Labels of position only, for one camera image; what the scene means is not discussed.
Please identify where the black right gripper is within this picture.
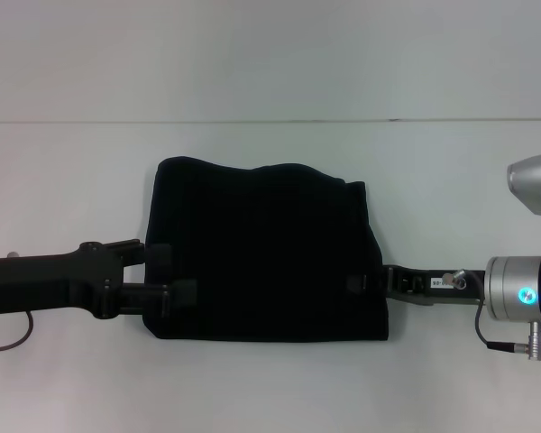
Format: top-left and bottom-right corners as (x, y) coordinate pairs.
(345, 264), (487, 309)

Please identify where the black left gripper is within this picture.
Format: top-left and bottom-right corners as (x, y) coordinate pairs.
(0, 238), (198, 320)

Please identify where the black shirt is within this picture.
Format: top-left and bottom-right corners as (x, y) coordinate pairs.
(142, 155), (391, 343)

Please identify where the left arm cable with plug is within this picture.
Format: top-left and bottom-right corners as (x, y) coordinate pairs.
(0, 251), (36, 354)

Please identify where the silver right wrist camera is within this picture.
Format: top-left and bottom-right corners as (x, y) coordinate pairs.
(506, 152), (541, 223)

